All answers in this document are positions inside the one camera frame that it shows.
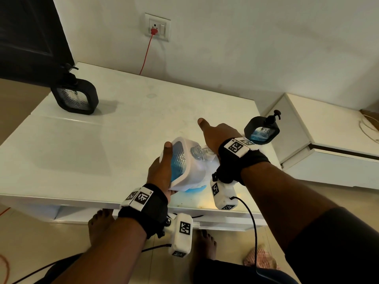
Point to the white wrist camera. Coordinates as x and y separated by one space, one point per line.
182 233
223 195

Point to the person's foot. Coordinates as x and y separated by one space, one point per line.
204 244
100 226

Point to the person's black shorts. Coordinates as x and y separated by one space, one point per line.
237 273

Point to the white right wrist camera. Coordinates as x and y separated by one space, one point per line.
223 195

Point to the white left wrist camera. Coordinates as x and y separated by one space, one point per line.
182 233

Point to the person's left hand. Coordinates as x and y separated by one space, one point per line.
158 175

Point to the red plug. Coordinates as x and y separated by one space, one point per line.
153 31

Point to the person's left foot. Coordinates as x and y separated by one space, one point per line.
100 226

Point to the person's black sleeve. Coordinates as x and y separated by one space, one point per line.
337 251

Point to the pink checked cloth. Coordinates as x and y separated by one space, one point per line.
260 257

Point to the person's right thumb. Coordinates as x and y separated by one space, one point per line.
203 124

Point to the person's left thumb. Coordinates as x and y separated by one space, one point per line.
167 153

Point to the white table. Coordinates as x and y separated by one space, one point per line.
88 144

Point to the white side cabinet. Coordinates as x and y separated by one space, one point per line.
328 136

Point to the person's right forearm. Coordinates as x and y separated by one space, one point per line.
284 195

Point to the large black soap dispenser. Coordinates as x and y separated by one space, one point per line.
75 97

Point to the white wall socket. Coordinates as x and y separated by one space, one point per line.
158 26

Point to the small black soap dispenser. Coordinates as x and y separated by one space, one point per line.
262 131

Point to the person's right hand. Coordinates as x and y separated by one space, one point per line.
217 136

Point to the white soap dispenser blue liquid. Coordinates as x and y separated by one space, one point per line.
192 171

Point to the person's right foot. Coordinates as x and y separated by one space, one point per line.
204 244

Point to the person's left forearm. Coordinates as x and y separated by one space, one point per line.
106 254

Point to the clear pump head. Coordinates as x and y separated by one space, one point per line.
197 151

